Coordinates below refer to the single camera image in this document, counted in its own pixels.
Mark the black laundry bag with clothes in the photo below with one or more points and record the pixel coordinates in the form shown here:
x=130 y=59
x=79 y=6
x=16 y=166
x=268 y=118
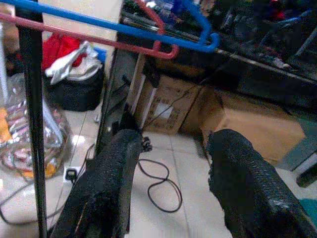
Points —
x=74 y=96

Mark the clear bag of snacks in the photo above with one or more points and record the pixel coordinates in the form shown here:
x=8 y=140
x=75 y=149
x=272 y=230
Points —
x=12 y=148

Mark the red plastic hanger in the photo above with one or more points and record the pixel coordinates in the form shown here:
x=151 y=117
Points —
x=74 y=34

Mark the black clothes rack frame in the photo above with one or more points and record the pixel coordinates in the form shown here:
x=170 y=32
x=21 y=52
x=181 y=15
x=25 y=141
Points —
x=36 y=124

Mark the large plain cardboard box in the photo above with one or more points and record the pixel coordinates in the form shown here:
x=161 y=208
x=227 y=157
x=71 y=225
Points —
x=260 y=129

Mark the black desk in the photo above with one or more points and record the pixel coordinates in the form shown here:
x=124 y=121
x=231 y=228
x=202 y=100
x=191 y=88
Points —
x=260 y=81

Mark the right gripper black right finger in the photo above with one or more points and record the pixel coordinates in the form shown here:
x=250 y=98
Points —
x=247 y=193

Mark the blue plastic hanger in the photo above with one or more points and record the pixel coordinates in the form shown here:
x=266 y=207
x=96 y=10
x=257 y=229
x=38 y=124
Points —
x=119 y=26

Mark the labelled cardboard box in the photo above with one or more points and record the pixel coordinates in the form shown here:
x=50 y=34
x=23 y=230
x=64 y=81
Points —
x=173 y=89

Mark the white power strip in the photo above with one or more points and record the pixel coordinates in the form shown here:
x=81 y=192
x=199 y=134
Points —
x=70 y=174

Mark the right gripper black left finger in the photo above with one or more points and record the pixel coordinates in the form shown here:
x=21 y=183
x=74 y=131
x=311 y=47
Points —
x=106 y=186

